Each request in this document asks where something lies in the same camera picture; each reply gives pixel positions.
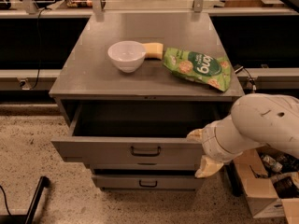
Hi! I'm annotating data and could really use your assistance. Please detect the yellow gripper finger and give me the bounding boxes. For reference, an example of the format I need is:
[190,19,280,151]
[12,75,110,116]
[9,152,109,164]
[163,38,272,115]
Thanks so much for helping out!
[195,155,223,178]
[186,129,203,143]

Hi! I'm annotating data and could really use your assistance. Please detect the grey top drawer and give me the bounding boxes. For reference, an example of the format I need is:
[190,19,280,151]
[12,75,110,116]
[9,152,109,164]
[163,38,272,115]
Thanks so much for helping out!
[50,105,219,166]

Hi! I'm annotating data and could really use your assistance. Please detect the grey drawer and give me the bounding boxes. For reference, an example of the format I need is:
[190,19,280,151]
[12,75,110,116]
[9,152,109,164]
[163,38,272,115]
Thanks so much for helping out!
[92,175,204,190]
[50,105,219,166]
[87,163,199,171]

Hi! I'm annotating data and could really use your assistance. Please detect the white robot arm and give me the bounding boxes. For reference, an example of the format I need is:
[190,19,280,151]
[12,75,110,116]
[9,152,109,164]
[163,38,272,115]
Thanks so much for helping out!
[187,93,299,178]

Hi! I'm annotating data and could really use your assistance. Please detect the grey metal drawer cabinet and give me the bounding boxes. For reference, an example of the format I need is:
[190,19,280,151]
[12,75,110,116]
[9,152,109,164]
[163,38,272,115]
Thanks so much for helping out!
[50,13,243,177]

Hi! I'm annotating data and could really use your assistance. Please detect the grey bottom drawer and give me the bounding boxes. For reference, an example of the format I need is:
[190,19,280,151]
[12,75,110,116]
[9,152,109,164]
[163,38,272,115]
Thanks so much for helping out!
[92,175,204,190]

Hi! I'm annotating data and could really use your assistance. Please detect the grey middle drawer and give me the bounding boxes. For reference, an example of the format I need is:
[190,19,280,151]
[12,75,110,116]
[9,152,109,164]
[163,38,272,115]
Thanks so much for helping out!
[87,163,199,171]

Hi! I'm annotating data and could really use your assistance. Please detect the cardboard box with items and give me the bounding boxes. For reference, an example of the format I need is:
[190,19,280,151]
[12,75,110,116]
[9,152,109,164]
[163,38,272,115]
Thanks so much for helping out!
[234,149,299,224]

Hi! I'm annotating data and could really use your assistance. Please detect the green snack bag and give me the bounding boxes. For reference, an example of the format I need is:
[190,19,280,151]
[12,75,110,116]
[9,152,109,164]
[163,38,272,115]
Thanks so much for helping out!
[164,48,231,91]

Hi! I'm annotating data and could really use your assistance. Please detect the yellow sponge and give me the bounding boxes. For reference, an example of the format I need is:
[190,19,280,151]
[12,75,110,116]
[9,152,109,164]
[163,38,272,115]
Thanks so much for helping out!
[143,43,164,60]

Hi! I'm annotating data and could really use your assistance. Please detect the white plastic bowl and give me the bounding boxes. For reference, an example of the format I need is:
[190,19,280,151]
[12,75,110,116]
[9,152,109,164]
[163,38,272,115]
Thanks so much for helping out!
[107,41,146,73]

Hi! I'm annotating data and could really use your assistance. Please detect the black metal stand leg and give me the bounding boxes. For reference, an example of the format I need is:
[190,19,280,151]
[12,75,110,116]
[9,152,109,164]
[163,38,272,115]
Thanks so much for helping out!
[0,176,50,224]

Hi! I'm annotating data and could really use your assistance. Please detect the black cable right side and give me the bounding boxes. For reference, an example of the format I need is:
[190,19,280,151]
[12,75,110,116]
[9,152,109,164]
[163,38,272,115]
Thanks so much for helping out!
[233,63,258,93]

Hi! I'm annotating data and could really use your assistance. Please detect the black hanging cable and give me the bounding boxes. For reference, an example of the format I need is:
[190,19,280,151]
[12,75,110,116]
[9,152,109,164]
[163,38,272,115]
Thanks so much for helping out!
[30,7,52,91]

